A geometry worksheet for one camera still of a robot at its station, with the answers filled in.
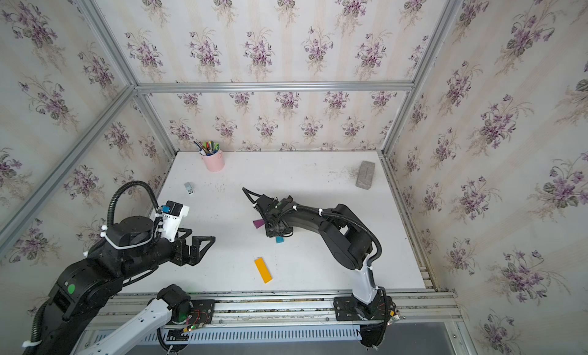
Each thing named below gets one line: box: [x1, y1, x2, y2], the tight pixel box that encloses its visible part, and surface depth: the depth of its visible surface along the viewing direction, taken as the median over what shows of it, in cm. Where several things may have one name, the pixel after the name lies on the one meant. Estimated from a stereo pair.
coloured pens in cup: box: [192, 139, 221, 156], surface depth 109 cm
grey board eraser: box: [355, 160, 376, 191], surface depth 109 cm
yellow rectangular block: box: [254, 257, 274, 284], surface depth 84 cm
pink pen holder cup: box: [200, 149, 226, 173], surface depth 112 cm
